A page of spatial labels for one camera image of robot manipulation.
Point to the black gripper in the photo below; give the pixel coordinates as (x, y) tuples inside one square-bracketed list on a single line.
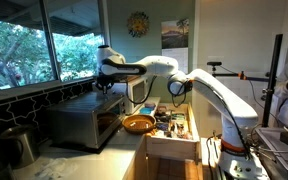
[(104, 81)]

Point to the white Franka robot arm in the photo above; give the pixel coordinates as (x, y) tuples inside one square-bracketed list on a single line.
[(217, 96)]

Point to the white microwave oven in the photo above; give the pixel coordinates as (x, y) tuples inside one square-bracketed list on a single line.
[(134, 93)]

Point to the light wooden drawer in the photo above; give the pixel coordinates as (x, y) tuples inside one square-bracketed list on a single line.
[(170, 146)]

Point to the wooden cutting board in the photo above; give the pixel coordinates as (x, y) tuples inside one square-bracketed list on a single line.
[(133, 78)]

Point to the stainless steel toaster oven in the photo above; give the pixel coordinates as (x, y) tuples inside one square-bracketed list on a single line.
[(84, 116)]

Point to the small dark dish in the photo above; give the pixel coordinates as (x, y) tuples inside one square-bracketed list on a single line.
[(150, 105)]

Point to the woven wicker basket bowl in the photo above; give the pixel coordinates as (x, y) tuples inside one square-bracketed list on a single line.
[(139, 128)]

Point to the metal kettle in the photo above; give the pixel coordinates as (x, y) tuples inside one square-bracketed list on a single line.
[(20, 146)]

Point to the robot mounting base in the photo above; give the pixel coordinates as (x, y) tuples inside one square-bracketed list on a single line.
[(240, 166)]

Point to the black vertical stand pole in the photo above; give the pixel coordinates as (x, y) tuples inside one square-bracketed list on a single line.
[(273, 73)]

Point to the sun wall ornament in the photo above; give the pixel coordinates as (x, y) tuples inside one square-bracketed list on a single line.
[(138, 24)]

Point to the wall calendar with landscape photo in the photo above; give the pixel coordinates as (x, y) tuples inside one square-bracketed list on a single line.
[(174, 36)]

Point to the window with dark frame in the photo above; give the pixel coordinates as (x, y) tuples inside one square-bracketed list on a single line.
[(17, 50)]

